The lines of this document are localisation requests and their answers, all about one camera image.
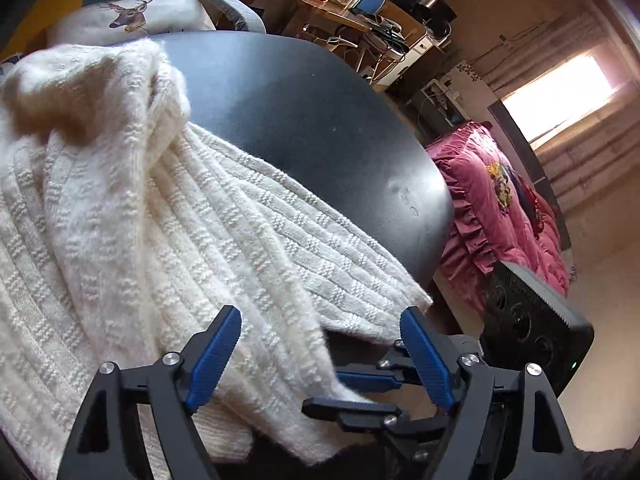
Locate cream knitted sweater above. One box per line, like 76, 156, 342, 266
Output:
1, 40, 432, 479

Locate pink ruffled bed quilt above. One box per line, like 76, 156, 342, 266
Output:
426, 122, 570, 312

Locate black appliance on table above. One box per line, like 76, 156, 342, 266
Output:
390, 0, 457, 40

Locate wooden side table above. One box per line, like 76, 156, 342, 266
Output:
247, 0, 433, 90

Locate blue handbag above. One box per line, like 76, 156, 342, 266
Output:
350, 0, 385, 16

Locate deer print cushion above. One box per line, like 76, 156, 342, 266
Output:
47, 0, 215, 47

